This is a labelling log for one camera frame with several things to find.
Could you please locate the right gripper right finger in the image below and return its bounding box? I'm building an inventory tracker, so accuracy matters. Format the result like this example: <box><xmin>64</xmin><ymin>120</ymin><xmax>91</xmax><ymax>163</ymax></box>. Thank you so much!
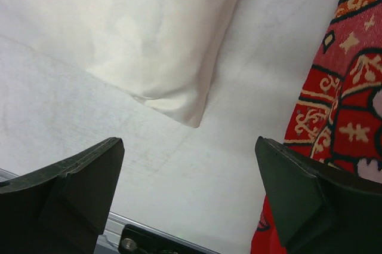
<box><xmin>255</xmin><ymin>137</ymin><xmax>381</xmax><ymax>253</ymax></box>

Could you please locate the red cartoon print bag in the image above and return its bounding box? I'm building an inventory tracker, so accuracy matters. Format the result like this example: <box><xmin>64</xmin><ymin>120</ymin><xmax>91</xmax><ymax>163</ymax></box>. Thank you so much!
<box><xmin>251</xmin><ymin>0</ymin><xmax>381</xmax><ymax>253</ymax></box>

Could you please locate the cream pillowcase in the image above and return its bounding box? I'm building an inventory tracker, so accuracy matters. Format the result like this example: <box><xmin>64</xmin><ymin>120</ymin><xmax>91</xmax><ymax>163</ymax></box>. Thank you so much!
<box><xmin>1</xmin><ymin>0</ymin><xmax>237</xmax><ymax>127</ymax></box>

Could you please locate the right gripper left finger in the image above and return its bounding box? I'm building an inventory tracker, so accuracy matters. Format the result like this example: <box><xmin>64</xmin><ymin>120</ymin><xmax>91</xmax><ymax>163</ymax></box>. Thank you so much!
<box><xmin>1</xmin><ymin>137</ymin><xmax>124</xmax><ymax>253</ymax></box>

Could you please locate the aluminium mounting rail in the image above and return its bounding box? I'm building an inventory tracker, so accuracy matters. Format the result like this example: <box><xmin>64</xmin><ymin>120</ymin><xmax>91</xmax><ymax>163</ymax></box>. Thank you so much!
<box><xmin>0</xmin><ymin>167</ymin><xmax>210</xmax><ymax>254</ymax></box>

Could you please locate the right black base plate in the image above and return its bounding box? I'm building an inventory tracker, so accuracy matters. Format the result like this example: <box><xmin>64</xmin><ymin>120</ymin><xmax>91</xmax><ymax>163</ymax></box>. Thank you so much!
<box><xmin>118</xmin><ymin>224</ymin><xmax>193</xmax><ymax>254</ymax></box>

